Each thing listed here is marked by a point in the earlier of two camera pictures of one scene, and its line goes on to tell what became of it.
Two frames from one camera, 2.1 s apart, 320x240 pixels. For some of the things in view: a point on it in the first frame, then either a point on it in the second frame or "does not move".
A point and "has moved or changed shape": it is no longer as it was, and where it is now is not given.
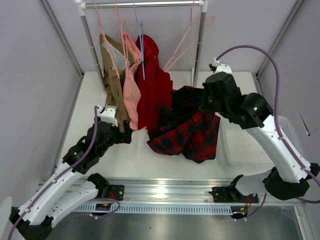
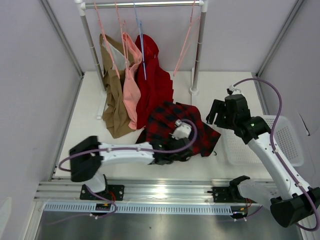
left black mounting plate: [116, 192] does not move
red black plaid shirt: [185, 129] has moved or changed shape
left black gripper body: [116, 137] → [171, 159]
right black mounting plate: [227, 194] does not move
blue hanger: [140, 25] does not move
